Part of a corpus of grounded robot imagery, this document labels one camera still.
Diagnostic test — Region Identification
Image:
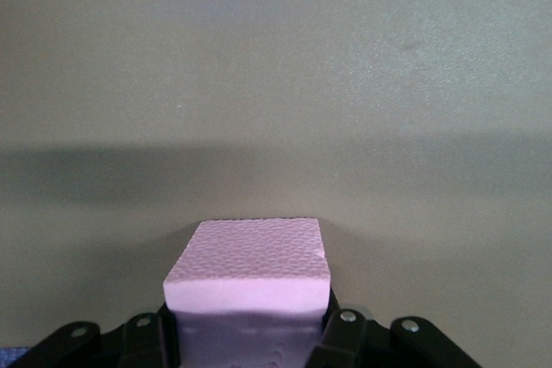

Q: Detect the pink foam cube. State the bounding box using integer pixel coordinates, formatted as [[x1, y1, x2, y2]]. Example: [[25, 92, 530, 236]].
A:
[[162, 216, 333, 368]]

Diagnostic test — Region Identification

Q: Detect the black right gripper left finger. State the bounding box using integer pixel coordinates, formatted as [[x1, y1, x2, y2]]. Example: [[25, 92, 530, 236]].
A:
[[23, 301, 183, 368]]

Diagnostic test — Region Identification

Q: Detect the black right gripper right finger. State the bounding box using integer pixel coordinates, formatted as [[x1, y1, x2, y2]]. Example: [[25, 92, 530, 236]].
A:
[[304, 290, 485, 368]]

